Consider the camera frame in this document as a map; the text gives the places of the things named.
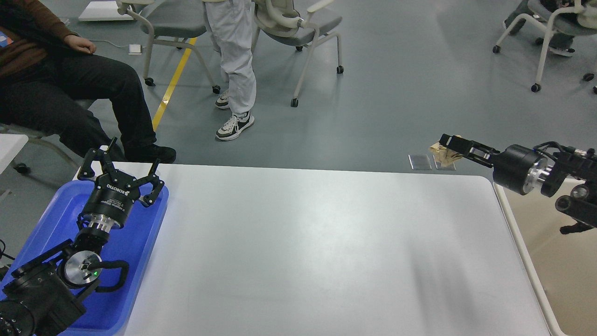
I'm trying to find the white flat board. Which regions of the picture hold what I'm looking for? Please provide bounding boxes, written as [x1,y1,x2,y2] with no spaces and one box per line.
[77,0,134,21]

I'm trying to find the seated person in brown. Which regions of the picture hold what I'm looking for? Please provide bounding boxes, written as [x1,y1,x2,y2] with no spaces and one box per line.
[0,0,176,163]

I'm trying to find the blue plastic tray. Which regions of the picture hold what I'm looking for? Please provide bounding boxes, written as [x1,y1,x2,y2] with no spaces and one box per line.
[0,180,169,336]

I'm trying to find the left floor outlet plate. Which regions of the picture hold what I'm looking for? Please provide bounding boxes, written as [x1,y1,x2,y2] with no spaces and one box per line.
[409,154,432,171]

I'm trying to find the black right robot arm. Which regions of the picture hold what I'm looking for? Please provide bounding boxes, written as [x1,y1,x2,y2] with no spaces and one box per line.
[430,134,597,235]

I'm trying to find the brown paper ball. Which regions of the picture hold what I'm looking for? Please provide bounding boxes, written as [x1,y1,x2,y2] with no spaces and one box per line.
[429,142,463,160]

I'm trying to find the white side table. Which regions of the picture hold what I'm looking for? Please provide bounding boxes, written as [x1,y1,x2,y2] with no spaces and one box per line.
[0,134,28,174]

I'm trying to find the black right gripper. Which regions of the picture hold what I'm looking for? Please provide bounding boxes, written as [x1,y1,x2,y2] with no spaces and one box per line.
[439,134,551,196]

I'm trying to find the white floor socket box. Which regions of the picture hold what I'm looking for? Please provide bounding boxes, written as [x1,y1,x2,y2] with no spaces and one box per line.
[128,44,143,56]

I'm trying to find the seated person far right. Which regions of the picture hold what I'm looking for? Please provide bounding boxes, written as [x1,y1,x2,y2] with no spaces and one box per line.
[502,0,596,57]

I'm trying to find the grey office chair left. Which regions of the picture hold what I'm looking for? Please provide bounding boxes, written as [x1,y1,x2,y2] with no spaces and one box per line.
[117,0,221,94]

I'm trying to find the grey office chair right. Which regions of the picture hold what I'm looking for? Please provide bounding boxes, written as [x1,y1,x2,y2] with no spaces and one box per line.
[493,0,596,93]

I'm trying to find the grey office chair centre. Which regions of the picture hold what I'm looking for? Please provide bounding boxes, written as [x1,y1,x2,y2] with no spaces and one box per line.
[251,0,345,108]

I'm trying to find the beige plastic bin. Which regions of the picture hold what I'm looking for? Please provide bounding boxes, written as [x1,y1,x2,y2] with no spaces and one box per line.
[494,179,597,336]

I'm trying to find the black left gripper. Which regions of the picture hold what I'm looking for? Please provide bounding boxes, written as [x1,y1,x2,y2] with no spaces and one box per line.
[76,138,165,230]

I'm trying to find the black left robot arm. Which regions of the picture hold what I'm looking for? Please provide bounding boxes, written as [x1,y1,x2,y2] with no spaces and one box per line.
[1,145,165,336]

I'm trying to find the standing person white trousers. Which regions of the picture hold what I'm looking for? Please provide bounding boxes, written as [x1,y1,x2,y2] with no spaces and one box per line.
[201,0,257,141]

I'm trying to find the grey office chair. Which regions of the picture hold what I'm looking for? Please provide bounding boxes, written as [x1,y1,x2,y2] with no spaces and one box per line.
[117,0,221,94]
[493,0,596,93]
[251,0,345,108]

